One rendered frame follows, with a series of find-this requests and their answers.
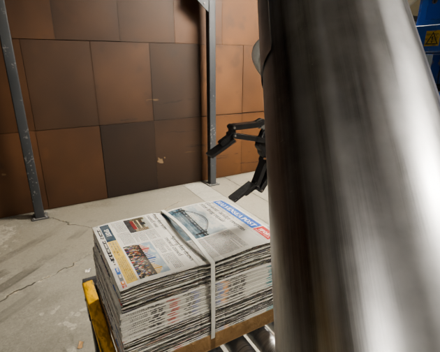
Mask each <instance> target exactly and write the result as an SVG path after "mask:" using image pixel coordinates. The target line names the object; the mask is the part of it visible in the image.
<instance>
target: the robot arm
mask: <svg viewBox="0 0 440 352"><path fill-rule="evenodd" d="M416 1H417V0H258V32H259V39H258V40H257V41H256V43H255V44H254V46H253V49H252V53H251V58H252V61H253V63H254V66H255V68H256V70H257V71H258V73H259V74H260V75H261V84H262V88H263V102H264V118H265V119H262V118H258V119H256V120H254V121H252V122H240V123H232V124H228V125H227V128H228V131H227V132H226V135H225V136H224V137H223V138H221V139H220V140H219V141H218V145H216V146H215V147H213V148H212V149H211V150H209V151H208V152H206V155H207V156H208V157H210V158H212V159H213V158H214V157H216V156H217V155H219V154H220V153H222V152H223V151H224V150H225V149H227V148H229V147H230V146H231V145H233V144H234V143H235V142H236V140H235V139H240V140H249V141H254V142H255V147H256V149H257V152H258V155H260V156H259V158H258V160H259V162H258V165H257V168H256V171H255V173H254V176H253V179H252V181H251V182H250V181H248V182H247V183H245V184H244V185H242V186H241V187H240V188H239V189H237V190H236V191H234V192H233V193H232V194H230V195H229V197H228V198H229V199H230V200H232V201H233V202H234V203H236V202H237V201H238V200H239V199H241V198H242V197H243V196H248V195H249V194H250V193H251V192H252V191H254V190H257V191H259V192H261V193H262V192H263V191H264V190H265V188H266V186H267V192H268V207H269V222H270V251H271V266H272V295H273V311H274V340H275V352H440V95H439V92H438V89H437V86H436V83H435V81H434V77H433V74H432V71H431V69H430V65H429V63H428V60H427V57H426V54H425V51H424V48H423V44H422V42H421V39H420V36H419V33H418V30H417V27H416V23H415V21H414V18H413V15H412V12H411V9H410V6H411V5H413V4H414V3H415V2H416ZM253 128H259V129H261V130H260V132H259V134H258V135H248V134H243V133H236V130H242V129H253ZM233 138H235V139H233ZM264 158H266V160H265V159H264Z"/></svg>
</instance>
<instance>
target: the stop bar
mask: <svg viewBox="0 0 440 352"><path fill-rule="evenodd" d="M82 288H83V291H84V294H85V302H86V301H87V306H88V309H89V313H90V316H91V321H92V324H93V327H94V332H95V335H96V339H97V342H98V347H99V349H100V352H116V349H115V345H114V343H113V340H112V337H111V334H110V331H109V328H108V324H107V322H106V319H105V316H104V313H103V310H102V307H101V303H100V301H99V298H98V295H97V292H96V289H95V286H94V283H93V280H89V281H85V282H83V283H82Z"/></svg>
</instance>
